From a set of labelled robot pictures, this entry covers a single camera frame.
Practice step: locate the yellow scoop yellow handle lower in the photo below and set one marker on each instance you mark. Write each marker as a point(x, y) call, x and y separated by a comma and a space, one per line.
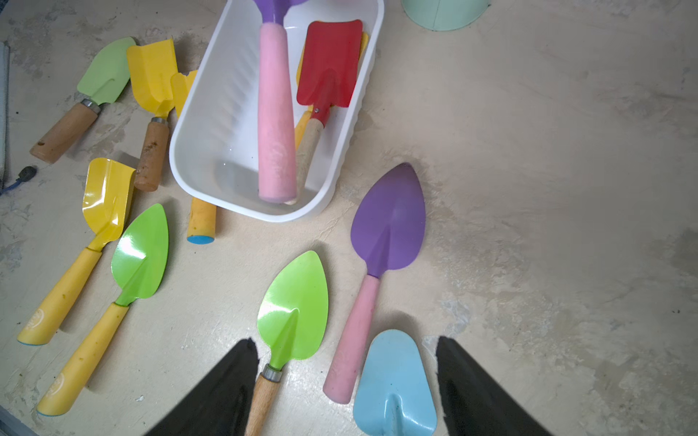
point(106, 204)

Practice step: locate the purple trowel pink handle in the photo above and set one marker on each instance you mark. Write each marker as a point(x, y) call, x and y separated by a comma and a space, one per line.
point(275, 122)
point(387, 233)

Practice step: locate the yellow scoop yellow handle upper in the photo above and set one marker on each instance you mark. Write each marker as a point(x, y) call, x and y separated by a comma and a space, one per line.
point(202, 218)

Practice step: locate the open white book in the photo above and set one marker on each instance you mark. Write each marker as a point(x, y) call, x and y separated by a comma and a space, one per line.
point(4, 75)

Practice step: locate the green trowel yellow handle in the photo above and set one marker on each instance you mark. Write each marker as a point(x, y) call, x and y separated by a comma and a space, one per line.
point(138, 266)

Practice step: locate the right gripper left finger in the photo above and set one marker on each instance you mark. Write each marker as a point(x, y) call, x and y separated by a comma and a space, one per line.
point(220, 403)

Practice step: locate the yellow scoop brown wooden handle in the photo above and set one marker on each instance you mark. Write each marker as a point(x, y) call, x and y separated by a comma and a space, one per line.
point(152, 67)

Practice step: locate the mint green pencil cup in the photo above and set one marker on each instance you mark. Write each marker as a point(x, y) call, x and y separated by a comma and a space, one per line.
point(444, 15)

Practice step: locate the light blue trowel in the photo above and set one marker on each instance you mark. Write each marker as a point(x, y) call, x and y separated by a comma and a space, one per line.
point(394, 396)

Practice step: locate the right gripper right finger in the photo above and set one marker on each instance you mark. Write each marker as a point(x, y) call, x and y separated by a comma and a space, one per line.
point(474, 403)

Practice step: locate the red scoop wooden handle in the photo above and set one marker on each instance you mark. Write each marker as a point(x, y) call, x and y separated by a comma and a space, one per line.
point(328, 78)

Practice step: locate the pale green trowel wooden handle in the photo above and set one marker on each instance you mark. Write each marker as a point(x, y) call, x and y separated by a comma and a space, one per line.
point(102, 83)

